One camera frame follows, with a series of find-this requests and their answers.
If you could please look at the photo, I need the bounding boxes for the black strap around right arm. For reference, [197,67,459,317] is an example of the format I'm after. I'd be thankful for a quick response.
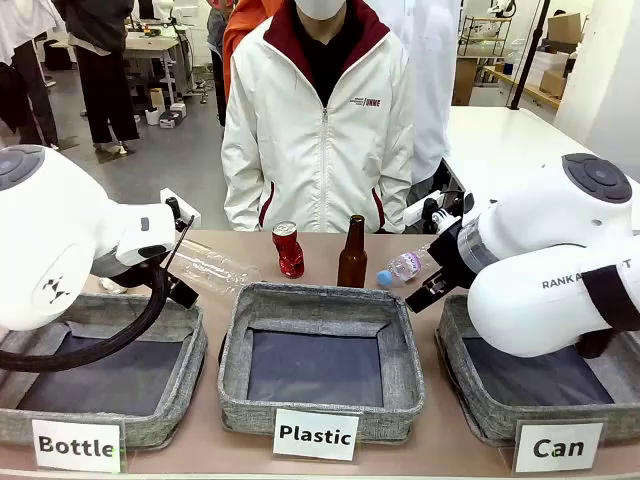
[581,264,640,333]

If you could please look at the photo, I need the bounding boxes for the person's right forearm white sleeve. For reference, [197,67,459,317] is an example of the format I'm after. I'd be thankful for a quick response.
[221,134,267,232]

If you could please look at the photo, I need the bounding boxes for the large white table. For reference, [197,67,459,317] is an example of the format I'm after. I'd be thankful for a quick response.
[442,104,604,204]

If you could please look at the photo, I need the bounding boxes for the person's left forearm white sleeve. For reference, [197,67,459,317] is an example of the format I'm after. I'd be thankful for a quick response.
[373,144,417,235]

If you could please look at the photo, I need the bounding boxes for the bystander white shirt black trousers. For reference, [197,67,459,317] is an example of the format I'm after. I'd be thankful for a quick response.
[0,0,64,149]

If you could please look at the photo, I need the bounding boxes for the large clear plastic bottle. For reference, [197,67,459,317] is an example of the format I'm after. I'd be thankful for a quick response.
[171,238,262,294]

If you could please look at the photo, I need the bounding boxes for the brown glass bottle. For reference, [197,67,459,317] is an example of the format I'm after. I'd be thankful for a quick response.
[337,214,369,289]

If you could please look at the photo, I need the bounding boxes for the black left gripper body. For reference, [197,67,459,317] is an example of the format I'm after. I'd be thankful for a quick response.
[145,264,200,310]

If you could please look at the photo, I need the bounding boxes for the grey fabric basket for plastic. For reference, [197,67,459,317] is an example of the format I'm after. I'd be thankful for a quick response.
[217,281,427,444]

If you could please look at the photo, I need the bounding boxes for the bystander in white coat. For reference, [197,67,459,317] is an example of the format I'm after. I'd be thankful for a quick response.
[384,0,462,185]

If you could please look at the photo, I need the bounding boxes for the small boxes on floor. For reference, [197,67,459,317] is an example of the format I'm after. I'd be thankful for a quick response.
[143,87,189,130]

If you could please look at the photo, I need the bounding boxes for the black tripod pole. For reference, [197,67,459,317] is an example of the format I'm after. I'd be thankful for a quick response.
[505,0,547,112]

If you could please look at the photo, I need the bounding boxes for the white Bottle label card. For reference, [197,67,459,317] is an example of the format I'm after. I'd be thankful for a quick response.
[30,418,126,474]

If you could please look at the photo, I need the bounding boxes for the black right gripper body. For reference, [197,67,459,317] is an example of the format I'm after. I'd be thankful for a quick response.
[424,218,484,291]

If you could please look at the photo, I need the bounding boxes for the white Can label card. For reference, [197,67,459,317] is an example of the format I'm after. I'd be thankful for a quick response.
[513,422,606,474]

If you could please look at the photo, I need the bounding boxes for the white Plastic label card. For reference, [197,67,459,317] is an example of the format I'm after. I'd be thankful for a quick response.
[272,407,362,463]

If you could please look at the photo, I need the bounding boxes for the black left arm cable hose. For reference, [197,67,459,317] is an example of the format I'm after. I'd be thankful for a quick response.
[0,214,196,373]

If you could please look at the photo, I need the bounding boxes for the wooden side bench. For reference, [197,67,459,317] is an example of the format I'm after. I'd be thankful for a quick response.
[480,63,562,109]

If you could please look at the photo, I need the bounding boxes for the white background workbench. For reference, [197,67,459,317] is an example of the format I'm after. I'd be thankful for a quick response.
[122,27,197,107]

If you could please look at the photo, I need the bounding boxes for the person in white jacket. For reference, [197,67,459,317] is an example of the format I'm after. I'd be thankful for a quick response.
[220,0,417,235]

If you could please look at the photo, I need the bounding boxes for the grey fabric basket for cans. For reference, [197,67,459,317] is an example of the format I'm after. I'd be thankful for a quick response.
[434,292,640,449]

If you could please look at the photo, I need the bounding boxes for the white face mask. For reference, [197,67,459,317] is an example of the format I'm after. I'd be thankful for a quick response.
[293,0,347,22]

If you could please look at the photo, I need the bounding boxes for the crushed red soda can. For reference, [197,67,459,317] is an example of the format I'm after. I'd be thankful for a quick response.
[271,221,306,278]

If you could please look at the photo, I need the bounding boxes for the brown cardboard box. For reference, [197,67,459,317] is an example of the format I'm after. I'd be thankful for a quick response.
[546,12,584,47]

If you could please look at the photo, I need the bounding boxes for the small plastic bottle purple label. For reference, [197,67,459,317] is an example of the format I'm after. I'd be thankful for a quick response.
[375,244,437,287]

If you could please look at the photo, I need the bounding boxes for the bystander in black clothes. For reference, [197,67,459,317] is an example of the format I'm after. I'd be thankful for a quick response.
[51,0,142,154]

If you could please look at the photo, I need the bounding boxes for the metal wire shelf rack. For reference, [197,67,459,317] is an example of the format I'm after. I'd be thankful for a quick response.
[456,13,512,59]

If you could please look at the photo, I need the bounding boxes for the bystander in orange jacket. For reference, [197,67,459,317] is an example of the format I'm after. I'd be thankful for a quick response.
[221,0,274,129]

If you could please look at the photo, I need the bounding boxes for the grey fabric basket for bottles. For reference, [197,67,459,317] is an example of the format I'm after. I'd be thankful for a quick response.
[0,292,209,449]

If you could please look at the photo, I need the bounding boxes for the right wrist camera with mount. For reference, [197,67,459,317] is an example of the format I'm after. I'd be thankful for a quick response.
[403,191,474,235]

